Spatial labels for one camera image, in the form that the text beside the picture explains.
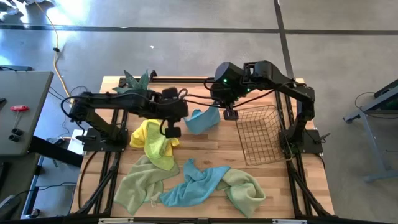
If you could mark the blue microfiber towel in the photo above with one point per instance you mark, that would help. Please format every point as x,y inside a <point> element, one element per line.
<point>202,121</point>
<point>192,189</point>

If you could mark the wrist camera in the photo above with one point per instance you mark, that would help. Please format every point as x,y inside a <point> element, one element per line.
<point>172,132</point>
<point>231,115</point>

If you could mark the black cylinder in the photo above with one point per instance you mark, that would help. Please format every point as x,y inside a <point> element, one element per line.
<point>14,138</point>
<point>17,132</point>

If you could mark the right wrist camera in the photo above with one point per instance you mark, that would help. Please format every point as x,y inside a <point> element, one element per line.
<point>231,115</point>

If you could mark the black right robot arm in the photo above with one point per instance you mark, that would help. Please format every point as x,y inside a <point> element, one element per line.
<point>280,81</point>

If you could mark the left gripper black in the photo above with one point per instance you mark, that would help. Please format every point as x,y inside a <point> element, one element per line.
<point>172,109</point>

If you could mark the black flat bar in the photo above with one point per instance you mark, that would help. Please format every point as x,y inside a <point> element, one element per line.
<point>56,151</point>

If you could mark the silver frame bracket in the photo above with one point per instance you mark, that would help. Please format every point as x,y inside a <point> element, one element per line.
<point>116,220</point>
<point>289,221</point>

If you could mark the lime green microfiber towel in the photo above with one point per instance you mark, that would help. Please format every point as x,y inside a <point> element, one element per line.
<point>158,149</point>

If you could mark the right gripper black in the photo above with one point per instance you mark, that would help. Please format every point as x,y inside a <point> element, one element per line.
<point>224,98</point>

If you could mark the grey side table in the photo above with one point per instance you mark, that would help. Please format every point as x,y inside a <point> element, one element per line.
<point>25,102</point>

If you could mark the black aluminium table frame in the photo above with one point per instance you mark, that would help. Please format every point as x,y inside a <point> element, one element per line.
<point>186,80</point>

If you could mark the grey metal stand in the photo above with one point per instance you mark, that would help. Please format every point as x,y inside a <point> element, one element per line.
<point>377,155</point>

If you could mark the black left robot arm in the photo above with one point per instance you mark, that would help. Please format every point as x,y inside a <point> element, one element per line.
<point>105,101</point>

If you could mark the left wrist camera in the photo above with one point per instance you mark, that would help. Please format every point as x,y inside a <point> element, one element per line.
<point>172,132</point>

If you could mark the pale green microfiber towel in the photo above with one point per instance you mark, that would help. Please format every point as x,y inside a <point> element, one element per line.
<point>245,193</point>
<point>140,186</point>

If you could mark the artificial green succulent plant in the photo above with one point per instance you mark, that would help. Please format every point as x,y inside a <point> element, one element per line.
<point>136,82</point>

